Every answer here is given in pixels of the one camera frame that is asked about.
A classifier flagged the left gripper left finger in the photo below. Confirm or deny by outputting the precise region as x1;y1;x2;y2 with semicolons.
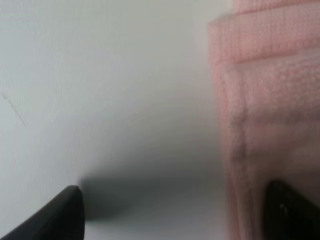
2;185;85;240

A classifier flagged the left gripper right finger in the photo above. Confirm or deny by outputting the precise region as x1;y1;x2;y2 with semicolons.
262;180;320;240

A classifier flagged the pink terry towel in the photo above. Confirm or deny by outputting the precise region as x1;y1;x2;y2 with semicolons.
208;0;320;240

